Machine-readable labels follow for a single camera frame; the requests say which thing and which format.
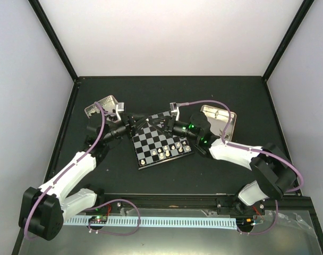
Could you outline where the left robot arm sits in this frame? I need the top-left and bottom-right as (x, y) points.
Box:
(19, 112), (146, 241)

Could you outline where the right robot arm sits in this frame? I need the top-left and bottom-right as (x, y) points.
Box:
(149, 112), (298, 214)

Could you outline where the left small circuit board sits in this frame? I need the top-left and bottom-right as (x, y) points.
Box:
(88, 216), (108, 224)

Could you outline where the small circuit board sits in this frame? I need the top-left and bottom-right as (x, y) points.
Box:
(236, 218), (264, 226)
(88, 216), (108, 224)

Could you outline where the right small circuit board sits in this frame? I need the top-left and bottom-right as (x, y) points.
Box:
(236, 218), (264, 226)

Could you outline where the black and silver chessboard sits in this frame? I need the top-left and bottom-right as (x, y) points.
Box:
(132, 112), (194, 169)

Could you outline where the pink tin box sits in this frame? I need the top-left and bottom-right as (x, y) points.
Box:
(84, 95), (118, 118)

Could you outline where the gold tin box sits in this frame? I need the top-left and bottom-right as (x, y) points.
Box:
(201, 105), (237, 141)

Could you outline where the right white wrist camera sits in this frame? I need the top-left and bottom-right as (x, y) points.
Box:
(169, 102), (180, 121)

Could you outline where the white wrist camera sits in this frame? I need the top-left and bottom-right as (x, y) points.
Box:
(115, 102), (125, 121)
(169, 102), (180, 121)

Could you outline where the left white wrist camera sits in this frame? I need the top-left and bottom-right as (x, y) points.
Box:
(115, 102), (125, 121)

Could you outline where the light blue slotted cable duct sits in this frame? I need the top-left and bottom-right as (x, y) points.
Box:
(64, 215), (237, 230)

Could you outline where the left black frame post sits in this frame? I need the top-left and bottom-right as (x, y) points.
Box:
(28, 0), (78, 81)

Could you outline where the black frame post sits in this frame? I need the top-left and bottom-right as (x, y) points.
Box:
(262, 0), (314, 82)
(28, 0), (78, 81)

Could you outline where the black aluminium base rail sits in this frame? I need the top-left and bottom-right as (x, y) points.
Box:
(97, 193), (315, 213)

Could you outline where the right black frame post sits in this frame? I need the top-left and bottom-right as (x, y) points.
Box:
(262, 0), (314, 82)

